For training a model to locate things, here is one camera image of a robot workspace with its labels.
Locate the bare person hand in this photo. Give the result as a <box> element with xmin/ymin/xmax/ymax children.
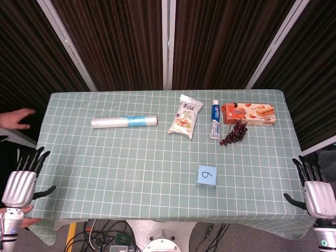
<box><xmin>0</xmin><ymin>108</ymin><xmax>36</xmax><ymax>130</ymax></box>
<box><xmin>20</xmin><ymin>205</ymin><xmax>42</xmax><ymax>229</ymax></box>

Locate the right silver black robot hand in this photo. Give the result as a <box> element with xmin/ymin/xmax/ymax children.
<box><xmin>283</xmin><ymin>155</ymin><xmax>336</xmax><ymax>221</ymax></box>

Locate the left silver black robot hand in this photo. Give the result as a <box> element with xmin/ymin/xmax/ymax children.
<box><xmin>1</xmin><ymin>146</ymin><xmax>57</xmax><ymax>209</ymax></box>

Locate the light blue numbered cube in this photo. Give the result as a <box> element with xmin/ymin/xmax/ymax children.
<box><xmin>195</xmin><ymin>164</ymin><xmax>218</xmax><ymax>187</ymax></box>

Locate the yellow floor tape strip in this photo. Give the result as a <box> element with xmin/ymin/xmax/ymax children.
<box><xmin>65</xmin><ymin>222</ymin><xmax>78</xmax><ymax>246</ymax></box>

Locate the dark brown pleated curtain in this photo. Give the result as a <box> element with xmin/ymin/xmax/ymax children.
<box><xmin>253</xmin><ymin>0</ymin><xmax>336</xmax><ymax>152</ymax></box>
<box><xmin>0</xmin><ymin>0</ymin><xmax>90</xmax><ymax>144</ymax></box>
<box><xmin>50</xmin><ymin>0</ymin><xmax>165</xmax><ymax>92</ymax></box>
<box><xmin>172</xmin><ymin>0</ymin><xmax>300</xmax><ymax>91</ymax></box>

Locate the grey electronics box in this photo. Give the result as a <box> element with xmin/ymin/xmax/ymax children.
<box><xmin>108</xmin><ymin>244</ymin><xmax>130</xmax><ymax>252</ymax></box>

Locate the green checked tablecloth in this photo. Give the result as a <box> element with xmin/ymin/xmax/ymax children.
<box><xmin>19</xmin><ymin>89</ymin><xmax>316</xmax><ymax>246</ymax></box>

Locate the dark purple grape bunch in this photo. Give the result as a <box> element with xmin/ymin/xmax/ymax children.
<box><xmin>219</xmin><ymin>121</ymin><xmax>249</xmax><ymax>146</ymax></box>

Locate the orange biscuit box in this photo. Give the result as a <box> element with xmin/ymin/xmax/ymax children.
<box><xmin>221</xmin><ymin>102</ymin><xmax>276</xmax><ymax>127</ymax></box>

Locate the clear plastic bag roll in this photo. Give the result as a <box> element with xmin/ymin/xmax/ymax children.
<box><xmin>91</xmin><ymin>114</ymin><xmax>159</xmax><ymax>129</ymax></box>

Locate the white blue toothpaste tube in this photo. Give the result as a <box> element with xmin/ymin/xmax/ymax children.
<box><xmin>209</xmin><ymin>99</ymin><xmax>222</xmax><ymax>140</ymax></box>

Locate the white snack bag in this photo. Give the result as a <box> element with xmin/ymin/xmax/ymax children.
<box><xmin>167</xmin><ymin>94</ymin><xmax>204</xmax><ymax>140</ymax></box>

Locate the black floor cable bundle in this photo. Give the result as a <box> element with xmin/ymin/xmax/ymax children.
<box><xmin>65</xmin><ymin>219</ymin><xmax>139</xmax><ymax>252</ymax></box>
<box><xmin>195</xmin><ymin>222</ymin><xmax>231</xmax><ymax>252</ymax></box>

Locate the white aluminium frame post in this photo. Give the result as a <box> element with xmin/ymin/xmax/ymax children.
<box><xmin>161</xmin><ymin>0</ymin><xmax>176</xmax><ymax>90</ymax></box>
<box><xmin>245</xmin><ymin>0</ymin><xmax>312</xmax><ymax>89</ymax></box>
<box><xmin>36</xmin><ymin>0</ymin><xmax>98</xmax><ymax>92</ymax></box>

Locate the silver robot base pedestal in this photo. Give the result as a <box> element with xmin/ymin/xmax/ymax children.
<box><xmin>125</xmin><ymin>219</ymin><xmax>197</xmax><ymax>252</ymax></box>

